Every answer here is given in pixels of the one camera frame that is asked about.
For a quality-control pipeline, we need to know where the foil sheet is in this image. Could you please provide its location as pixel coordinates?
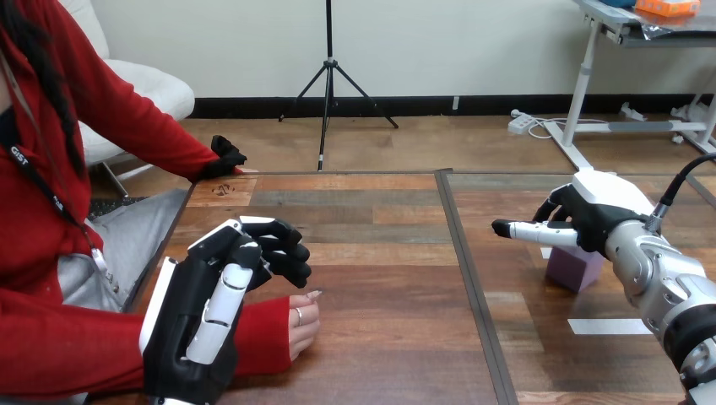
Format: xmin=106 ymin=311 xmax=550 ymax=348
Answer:
xmin=636 ymin=9 xmax=716 ymax=41

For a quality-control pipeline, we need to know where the person's forearm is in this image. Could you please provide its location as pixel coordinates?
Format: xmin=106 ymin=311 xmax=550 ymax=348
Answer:
xmin=0 ymin=288 xmax=292 ymax=402
xmin=114 ymin=94 xmax=222 ymax=183

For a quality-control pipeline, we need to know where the white cushioned chair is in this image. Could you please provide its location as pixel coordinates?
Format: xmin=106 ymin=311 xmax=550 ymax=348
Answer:
xmin=58 ymin=0 xmax=196 ymax=197

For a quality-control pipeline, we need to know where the person's hand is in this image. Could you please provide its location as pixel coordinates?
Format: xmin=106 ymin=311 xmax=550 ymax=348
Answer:
xmin=288 ymin=289 xmax=323 ymax=362
xmin=198 ymin=135 xmax=259 ymax=181

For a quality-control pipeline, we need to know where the purple block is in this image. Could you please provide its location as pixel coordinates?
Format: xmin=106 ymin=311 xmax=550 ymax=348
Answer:
xmin=545 ymin=245 xmax=605 ymax=294

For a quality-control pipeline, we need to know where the white power strip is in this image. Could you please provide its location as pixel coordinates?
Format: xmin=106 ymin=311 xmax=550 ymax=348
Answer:
xmin=507 ymin=110 xmax=536 ymax=136

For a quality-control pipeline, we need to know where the white desk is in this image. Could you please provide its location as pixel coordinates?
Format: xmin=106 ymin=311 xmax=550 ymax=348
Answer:
xmin=544 ymin=0 xmax=716 ymax=172

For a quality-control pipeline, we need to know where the black cable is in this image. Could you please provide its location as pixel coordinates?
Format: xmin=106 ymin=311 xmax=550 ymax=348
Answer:
xmin=644 ymin=153 xmax=716 ymax=234

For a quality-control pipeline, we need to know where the orange thing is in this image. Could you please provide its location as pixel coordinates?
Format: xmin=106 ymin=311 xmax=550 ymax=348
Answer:
xmin=634 ymin=0 xmax=702 ymax=17

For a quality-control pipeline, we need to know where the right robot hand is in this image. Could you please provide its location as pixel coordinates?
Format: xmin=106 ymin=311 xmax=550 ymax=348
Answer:
xmin=491 ymin=169 xmax=654 ymax=258

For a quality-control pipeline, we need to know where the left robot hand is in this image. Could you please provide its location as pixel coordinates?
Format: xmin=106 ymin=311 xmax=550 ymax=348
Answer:
xmin=138 ymin=216 xmax=312 ymax=405

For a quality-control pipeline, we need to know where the person's body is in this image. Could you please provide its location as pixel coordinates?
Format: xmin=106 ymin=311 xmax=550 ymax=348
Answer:
xmin=0 ymin=0 xmax=192 ymax=405

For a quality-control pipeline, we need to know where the black tripod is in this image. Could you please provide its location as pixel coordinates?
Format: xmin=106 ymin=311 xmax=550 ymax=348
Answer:
xmin=278 ymin=0 xmax=400 ymax=172

